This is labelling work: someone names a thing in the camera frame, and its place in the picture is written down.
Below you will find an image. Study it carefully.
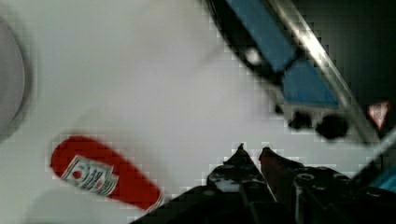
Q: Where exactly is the grey round plate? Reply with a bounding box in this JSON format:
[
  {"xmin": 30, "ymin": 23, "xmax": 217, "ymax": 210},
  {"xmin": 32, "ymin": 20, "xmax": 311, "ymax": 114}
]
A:
[{"xmin": 0, "ymin": 21, "xmax": 25, "ymax": 131}]

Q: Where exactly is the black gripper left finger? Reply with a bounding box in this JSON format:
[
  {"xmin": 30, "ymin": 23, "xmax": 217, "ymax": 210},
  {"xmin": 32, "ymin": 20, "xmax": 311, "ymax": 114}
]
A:
[{"xmin": 206, "ymin": 143, "xmax": 276, "ymax": 202}]

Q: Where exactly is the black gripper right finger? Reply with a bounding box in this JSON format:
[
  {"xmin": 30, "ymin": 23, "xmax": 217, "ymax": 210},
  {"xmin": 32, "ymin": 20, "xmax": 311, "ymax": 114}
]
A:
[{"xmin": 259, "ymin": 147, "xmax": 353, "ymax": 215}]

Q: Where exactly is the red ketchup bottle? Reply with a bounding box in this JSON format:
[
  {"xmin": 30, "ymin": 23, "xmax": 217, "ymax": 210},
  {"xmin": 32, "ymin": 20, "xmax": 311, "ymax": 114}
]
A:
[{"xmin": 50, "ymin": 136, "xmax": 164, "ymax": 211}]

